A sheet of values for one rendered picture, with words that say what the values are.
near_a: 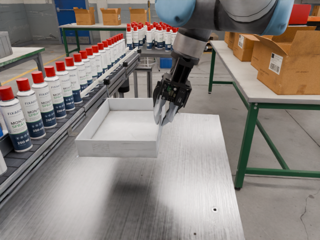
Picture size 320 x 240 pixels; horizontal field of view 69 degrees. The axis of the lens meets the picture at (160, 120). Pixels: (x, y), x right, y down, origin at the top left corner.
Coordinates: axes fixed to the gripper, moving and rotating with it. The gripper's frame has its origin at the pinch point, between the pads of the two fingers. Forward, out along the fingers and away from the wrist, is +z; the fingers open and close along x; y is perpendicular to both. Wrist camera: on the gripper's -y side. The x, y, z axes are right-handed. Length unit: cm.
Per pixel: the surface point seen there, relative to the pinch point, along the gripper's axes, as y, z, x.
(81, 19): -506, 66, -184
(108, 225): 23.1, 19.0, -6.1
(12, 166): 8.6, 23.5, -36.4
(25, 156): 4.0, 23.0, -35.1
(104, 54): -72, 7, -34
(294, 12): -433, -85, 226
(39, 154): 1.0, 23.4, -32.4
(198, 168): 1.5, 11.7, 16.2
